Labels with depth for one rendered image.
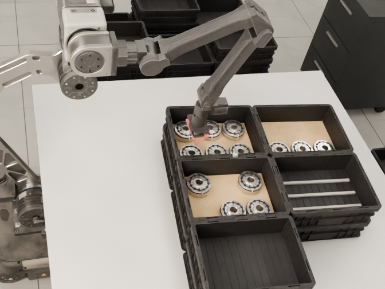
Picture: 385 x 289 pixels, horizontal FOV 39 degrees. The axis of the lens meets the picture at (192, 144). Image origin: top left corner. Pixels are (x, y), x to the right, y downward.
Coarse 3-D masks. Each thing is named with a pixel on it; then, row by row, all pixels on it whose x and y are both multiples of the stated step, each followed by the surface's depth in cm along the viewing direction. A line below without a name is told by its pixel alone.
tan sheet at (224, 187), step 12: (216, 180) 224; (228, 180) 225; (216, 192) 220; (228, 192) 221; (240, 192) 222; (264, 192) 224; (192, 204) 214; (204, 204) 215; (216, 204) 216; (204, 216) 211
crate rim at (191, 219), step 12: (240, 156) 222; (252, 156) 223; (264, 156) 224; (180, 168) 212; (180, 180) 210; (276, 180) 216; (192, 216) 198; (216, 216) 200; (228, 216) 201; (240, 216) 202; (252, 216) 202
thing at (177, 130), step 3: (177, 123) 238; (180, 123) 239; (183, 123) 239; (186, 123) 240; (177, 126) 237; (180, 126) 238; (177, 129) 236; (177, 132) 235; (180, 132) 235; (183, 132) 235; (189, 132) 236; (180, 135) 234; (183, 135) 234; (186, 135) 235; (189, 135) 235
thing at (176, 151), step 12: (168, 108) 234; (180, 108) 236; (192, 108) 237; (252, 108) 243; (168, 120) 229; (264, 144) 229; (180, 156) 217; (192, 156) 218; (204, 156) 219; (216, 156) 220; (228, 156) 221
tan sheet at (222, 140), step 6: (174, 126) 241; (246, 132) 246; (198, 138) 239; (222, 138) 241; (246, 138) 244; (180, 144) 235; (186, 144) 235; (204, 144) 237; (222, 144) 239; (228, 144) 239; (246, 144) 241; (204, 150) 235; (228, 150) 237; (252, 150) 239
